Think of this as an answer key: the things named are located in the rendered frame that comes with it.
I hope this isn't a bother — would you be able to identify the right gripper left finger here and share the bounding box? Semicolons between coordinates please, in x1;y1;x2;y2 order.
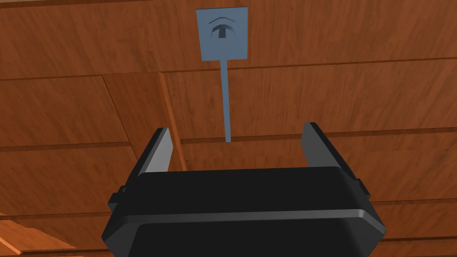
130;127;174;178

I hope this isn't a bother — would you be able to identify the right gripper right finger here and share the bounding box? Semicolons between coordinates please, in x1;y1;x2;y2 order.
300;122;357;180

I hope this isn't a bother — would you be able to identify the grey-blue square plate with rod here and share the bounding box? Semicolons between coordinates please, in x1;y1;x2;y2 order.
195;6;249;143

